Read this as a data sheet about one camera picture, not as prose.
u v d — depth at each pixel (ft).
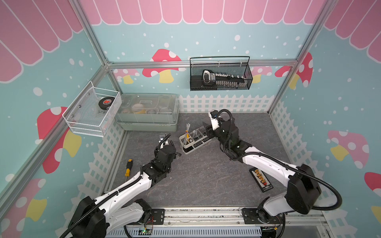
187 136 3.01
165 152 1.93
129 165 2.99
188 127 3.01
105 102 2.60
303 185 1.39
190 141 3.01
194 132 2.83
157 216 2.45
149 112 3.27
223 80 2.87
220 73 3.01
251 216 2.44
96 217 1.30
